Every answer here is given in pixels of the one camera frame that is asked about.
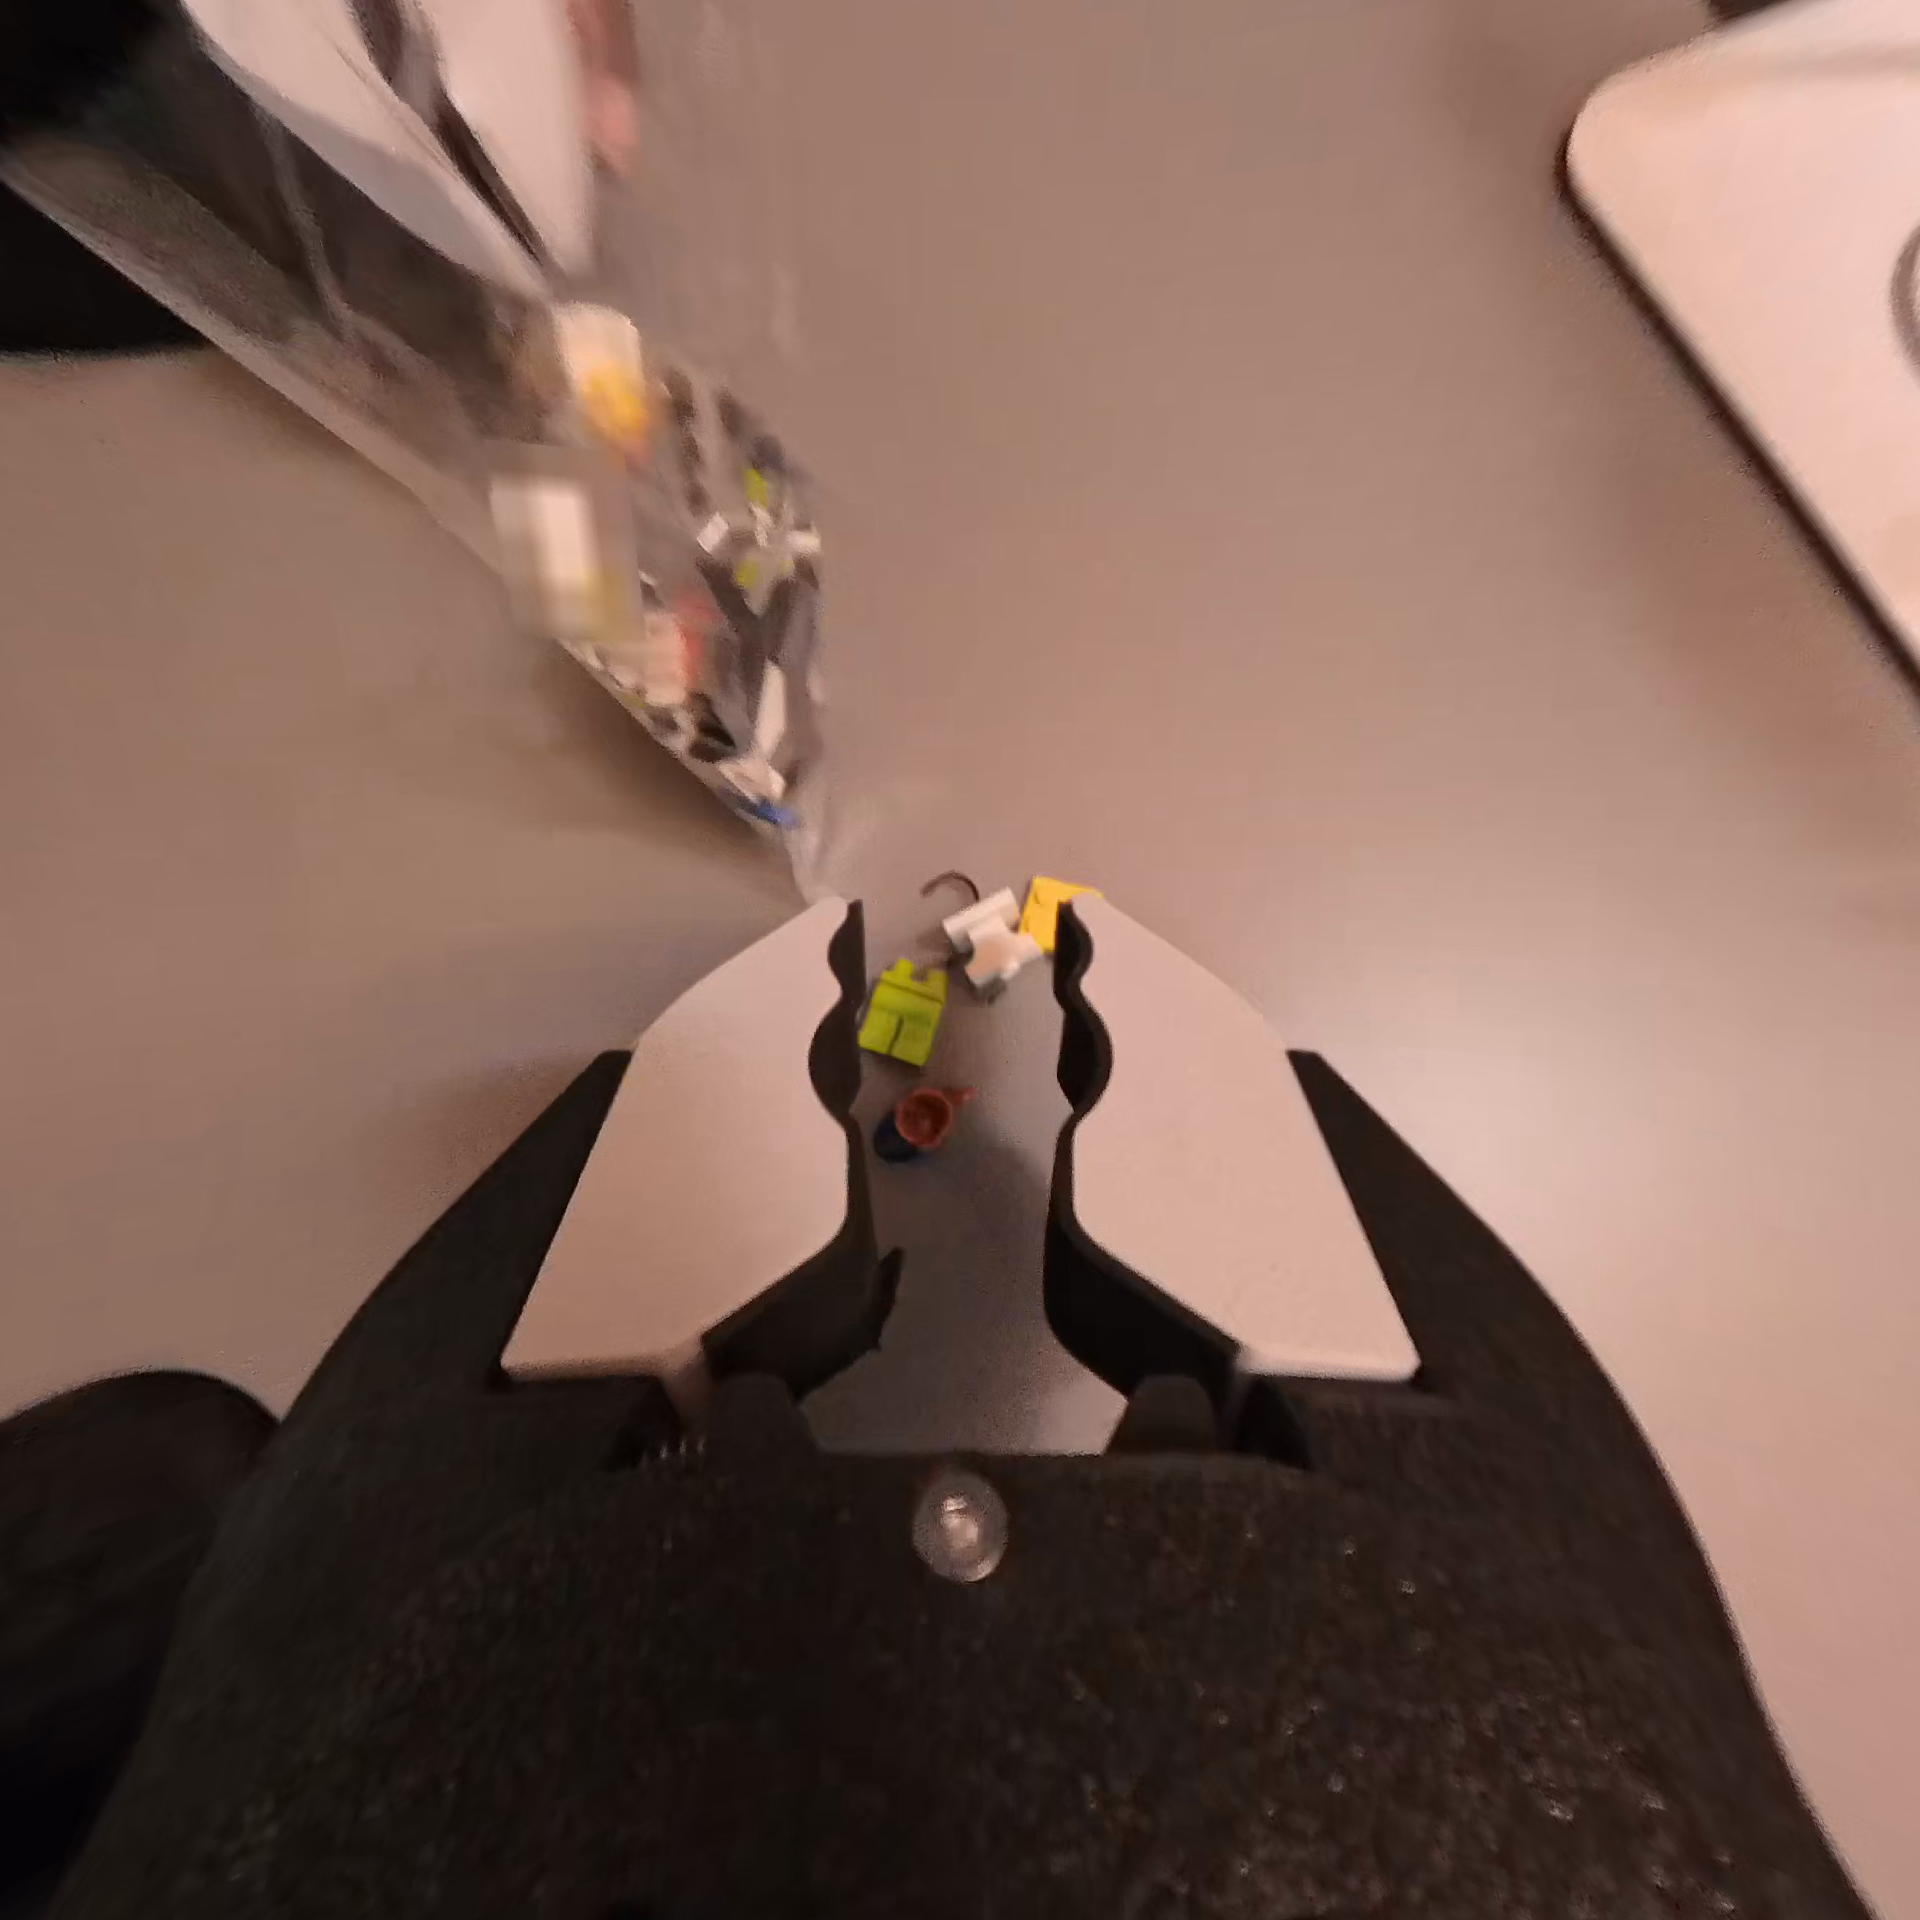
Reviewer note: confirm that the yellow lego brick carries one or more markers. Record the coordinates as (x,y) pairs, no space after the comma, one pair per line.
(1047,913)

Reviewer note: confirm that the lime green lego legs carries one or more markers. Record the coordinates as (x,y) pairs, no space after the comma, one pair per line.
(902,1021)

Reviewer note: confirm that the clear plastic bag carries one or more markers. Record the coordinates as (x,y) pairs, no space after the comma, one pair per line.
(374,375)

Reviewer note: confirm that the white lego bracket piece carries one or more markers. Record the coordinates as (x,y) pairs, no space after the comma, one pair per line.
(982,929)

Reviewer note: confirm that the black chair armrest pad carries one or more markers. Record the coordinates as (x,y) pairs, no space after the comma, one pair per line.
(105,1575)

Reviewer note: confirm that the person's left forearm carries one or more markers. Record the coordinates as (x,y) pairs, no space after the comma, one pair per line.
(59,285)

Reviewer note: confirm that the white stand base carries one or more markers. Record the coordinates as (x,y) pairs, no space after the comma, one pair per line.
(1772,225)

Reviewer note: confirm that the orange blue lego cap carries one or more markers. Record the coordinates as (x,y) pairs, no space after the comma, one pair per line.
(923,1120)

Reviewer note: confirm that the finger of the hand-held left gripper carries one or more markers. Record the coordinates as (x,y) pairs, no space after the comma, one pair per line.
(346,91)
(525,91)

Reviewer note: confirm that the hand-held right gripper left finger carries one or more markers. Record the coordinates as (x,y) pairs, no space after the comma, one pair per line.
(676,1172)

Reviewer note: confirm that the person's left hand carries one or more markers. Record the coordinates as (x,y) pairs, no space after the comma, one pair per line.
(611,76)

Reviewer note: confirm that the thin black curved piece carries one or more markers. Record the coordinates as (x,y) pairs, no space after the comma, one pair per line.
(949,878)

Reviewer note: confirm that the pile of lego pieces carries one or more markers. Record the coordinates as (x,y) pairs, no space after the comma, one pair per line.
(764,557)

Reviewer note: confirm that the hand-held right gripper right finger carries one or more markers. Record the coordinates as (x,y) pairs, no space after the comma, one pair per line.
(1230,1172)

